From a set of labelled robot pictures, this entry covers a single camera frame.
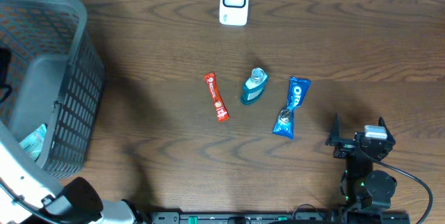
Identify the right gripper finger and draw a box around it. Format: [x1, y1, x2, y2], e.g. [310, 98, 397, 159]
[378, 117, 395, 143]
[329, 113, 340, 139]

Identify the teal mouthwash bottle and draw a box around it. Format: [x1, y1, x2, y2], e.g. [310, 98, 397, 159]
[241, 67, 268, 105]

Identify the white barcode scanner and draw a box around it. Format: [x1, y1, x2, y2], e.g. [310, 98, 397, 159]
[219, 0, 249, 26]

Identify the red coffee stick sachet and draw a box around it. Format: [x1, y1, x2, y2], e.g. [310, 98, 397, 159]
[204, 72, 229, 122]

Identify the blue Oreo cookie pack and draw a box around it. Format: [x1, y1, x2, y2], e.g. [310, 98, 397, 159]
[273, 77, 312, 140]

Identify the grey plastic basket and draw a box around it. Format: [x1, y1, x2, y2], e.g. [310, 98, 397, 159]
[1, 0, 105, 179]

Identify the mint green wipes pack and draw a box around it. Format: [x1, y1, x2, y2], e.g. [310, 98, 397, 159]
[19, 124, 47, 161]

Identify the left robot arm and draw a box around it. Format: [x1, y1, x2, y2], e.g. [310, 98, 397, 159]
[1, 47, 151, 223]

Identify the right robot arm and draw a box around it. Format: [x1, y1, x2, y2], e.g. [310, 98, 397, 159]
[325, 115, 397, 223]

